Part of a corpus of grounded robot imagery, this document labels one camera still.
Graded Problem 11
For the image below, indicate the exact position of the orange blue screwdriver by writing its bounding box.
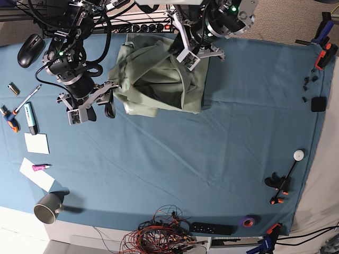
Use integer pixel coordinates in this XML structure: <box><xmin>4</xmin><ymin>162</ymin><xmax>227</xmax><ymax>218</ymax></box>
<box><xmin>1</xmin><ymin>84</ymin><xmax>42</xmax><ymax>133</ymax></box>

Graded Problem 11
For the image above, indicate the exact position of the small black lighter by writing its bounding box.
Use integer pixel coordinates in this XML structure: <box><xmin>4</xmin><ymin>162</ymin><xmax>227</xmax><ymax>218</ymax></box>
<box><xmin>8</xmin><ymin>82</ymin><xmax>20</xmax><ymax>96</ymax></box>

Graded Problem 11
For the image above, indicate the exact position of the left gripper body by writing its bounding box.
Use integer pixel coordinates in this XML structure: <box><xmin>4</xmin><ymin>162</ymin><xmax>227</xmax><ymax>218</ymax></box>
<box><xmin>165</xmin><ymin>10</ymin><xmax>225</xmax><ymax>61</ymax></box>

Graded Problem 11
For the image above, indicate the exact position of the light blue highlighter marker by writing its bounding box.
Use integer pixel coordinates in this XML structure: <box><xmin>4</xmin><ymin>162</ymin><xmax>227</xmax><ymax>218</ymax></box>
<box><xmin>24</xmin><ymin>102</ymin><xmax>38</xmax><ymax>135</ymax></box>

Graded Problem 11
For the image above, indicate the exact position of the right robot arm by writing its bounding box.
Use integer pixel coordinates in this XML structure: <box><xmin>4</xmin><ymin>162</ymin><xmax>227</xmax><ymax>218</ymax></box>
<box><xmin>33</xmin><ymin>1</ymin><xmax>121</xmax><ymax>124</ymax></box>

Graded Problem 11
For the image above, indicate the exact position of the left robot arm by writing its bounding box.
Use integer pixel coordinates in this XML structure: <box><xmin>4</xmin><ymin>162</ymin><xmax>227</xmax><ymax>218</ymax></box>
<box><xmin>169</xmin><ymin>1</ymin><xmax>258</xmax><ymax>57</ymax></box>

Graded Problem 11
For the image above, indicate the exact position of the blue orange bar clamp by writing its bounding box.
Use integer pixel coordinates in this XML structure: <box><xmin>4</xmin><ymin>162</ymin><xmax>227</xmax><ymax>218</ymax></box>
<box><xmin>246</xmin><ymin>223</ymin><xmax>282</xmax><ymax>254</ymax></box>

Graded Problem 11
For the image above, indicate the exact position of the green T-shirt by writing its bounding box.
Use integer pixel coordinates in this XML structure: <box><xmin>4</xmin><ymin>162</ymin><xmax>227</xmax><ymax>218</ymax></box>
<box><xmin>108</xmin><ymin>34</ymin><xmax>209</xmax><ymax>117</ymax></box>

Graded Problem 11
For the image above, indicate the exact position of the black remote control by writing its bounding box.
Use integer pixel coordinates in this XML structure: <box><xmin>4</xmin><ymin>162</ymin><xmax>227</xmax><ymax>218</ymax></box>
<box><xmin>190</xmin><ymin>222</ymin><xmax>237</xmax><ymax>235</ymax></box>

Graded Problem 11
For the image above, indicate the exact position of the blue table cloth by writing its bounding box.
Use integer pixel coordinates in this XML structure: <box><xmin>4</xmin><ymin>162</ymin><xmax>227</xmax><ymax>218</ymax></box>
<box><xmin>1</xmin><ymin>39</ymin><xmax>335</xmax><ymax>236</ymax></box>

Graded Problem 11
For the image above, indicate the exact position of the white power strip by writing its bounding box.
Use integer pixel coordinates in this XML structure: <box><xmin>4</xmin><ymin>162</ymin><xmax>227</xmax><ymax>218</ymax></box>
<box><xmin>95</xmin><ymin>14</ymin><xmax>183</xmax><ymax>34</ymax></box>

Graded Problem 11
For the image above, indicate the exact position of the white paper strip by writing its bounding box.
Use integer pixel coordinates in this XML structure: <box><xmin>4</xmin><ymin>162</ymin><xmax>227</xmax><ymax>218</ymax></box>
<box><xmin>20</xmin><ymin>158</ymin><xmax>55</xmax><ymax>192</ymax></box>

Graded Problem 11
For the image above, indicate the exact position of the black computer mouse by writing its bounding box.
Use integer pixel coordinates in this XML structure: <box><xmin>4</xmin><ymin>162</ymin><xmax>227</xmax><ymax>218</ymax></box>
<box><xmin>17</xmin><ymin>33</ymin><xmax>45</xmax><ymax>68</ymax></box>

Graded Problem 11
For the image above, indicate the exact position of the white paper square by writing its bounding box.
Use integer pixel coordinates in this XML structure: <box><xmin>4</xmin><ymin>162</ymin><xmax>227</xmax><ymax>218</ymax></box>
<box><xmin>24</xmin><ymin>133</ymin><xmax>49</xmax><ymax>155</ymax></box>

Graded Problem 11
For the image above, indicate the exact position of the black orange bar clamp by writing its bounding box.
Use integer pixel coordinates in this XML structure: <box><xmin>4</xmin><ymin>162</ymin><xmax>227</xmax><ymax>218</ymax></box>
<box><xmin>264</xmin><ymin>160</ymin><xmax>297</xmax><ymax>205</ymax></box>

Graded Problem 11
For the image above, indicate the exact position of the red black wire bundle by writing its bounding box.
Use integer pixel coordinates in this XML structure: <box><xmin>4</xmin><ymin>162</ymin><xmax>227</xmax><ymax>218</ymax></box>
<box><xmin>92</xmin><ymin>205</ymin><xmax>209</xmax><ymax>254</ymax></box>

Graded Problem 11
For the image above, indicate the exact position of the orange black corner clamp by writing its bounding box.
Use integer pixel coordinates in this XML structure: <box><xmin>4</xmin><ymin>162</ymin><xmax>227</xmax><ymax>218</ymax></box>
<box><xmin>311</xmin><ymin>12</ymin><xmax>338</xmax><ymax>70</ymax></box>

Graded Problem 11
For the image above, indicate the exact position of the white round puck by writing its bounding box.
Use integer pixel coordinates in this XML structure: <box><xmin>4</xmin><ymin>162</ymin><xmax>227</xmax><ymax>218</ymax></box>
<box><xmin>293</xmin><ymin>149</ymin><xmax>305</xmax><ymax>161</ymax></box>

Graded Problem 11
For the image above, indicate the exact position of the black square box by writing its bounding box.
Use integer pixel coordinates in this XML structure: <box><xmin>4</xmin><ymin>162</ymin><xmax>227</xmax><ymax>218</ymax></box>
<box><xmin>311</xmin><ymin>96</ymin><xmax>327</xmax><ymax>112</ymax></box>

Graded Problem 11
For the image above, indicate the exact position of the purple tape roll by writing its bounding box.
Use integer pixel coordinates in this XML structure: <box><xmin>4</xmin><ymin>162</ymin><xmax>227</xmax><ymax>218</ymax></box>
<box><xmin>238</xmin><ymin>215</ymin><xmax>257</xmax><ymax>228</ymax></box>

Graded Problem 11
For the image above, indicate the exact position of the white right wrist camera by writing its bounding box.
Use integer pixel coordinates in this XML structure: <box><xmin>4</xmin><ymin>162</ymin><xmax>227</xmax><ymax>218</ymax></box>
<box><xmin>67</xmin><ymin>108</ymin><xmax>88</xmax><ymax>125</ymax></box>

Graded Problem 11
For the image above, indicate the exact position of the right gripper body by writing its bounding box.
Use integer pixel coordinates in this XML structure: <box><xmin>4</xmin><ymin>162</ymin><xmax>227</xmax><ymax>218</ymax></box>
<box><xmin>57</xmin><ymin>81</ymin><xmax>119</xmax><ymax>110</ymax></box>

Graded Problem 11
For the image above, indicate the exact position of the grey ceramic mug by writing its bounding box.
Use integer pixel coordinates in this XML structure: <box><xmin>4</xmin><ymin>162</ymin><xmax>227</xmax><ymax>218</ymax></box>
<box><xmin>33</xmin><ymin>193</ymin><xmax>64</xmax><ymax>225</ymax></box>

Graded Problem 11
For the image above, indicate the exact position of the pink glue tube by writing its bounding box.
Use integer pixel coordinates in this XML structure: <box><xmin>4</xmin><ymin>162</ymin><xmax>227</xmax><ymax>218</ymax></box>
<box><xmin>32</xmin><ymin>164</ymin><xmax>51</xmax><ymax>171</ymax></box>

